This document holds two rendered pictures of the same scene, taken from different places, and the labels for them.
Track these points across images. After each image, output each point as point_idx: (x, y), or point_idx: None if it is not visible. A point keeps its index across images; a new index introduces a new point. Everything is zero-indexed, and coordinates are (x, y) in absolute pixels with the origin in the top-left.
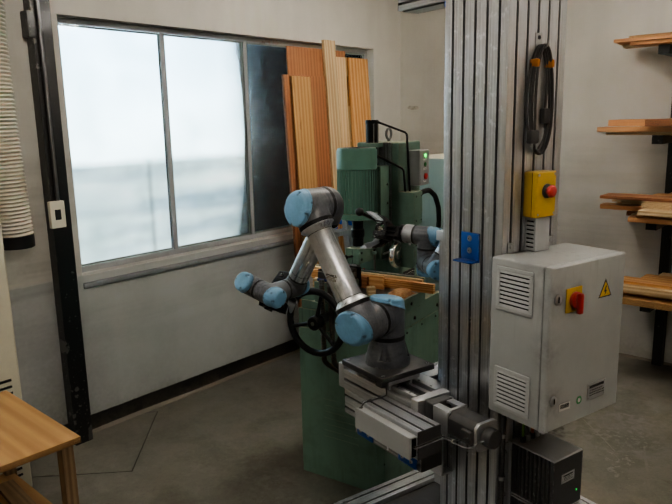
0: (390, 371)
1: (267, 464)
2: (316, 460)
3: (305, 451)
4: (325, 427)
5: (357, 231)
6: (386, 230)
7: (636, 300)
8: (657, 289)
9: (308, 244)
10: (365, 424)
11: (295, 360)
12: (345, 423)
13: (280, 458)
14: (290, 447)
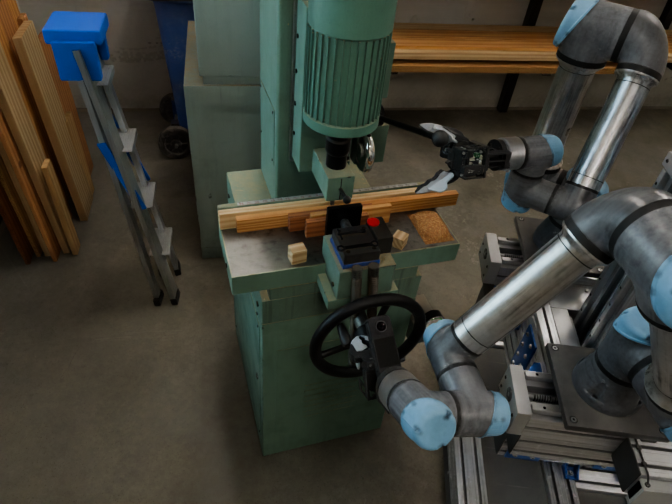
0: (647, 411)
1: (212, 483)
2: (285, 441)
3: (267, 441)
4: (304, 409)
5: (347, 145)
6: (488, 162)
7: (393, 66)
8: (412, 51)
9: (549, 298)
10: (661, 501)
11: (12, 267)
12: (338, 395)
13: (215, 460)
14: (203, 431)
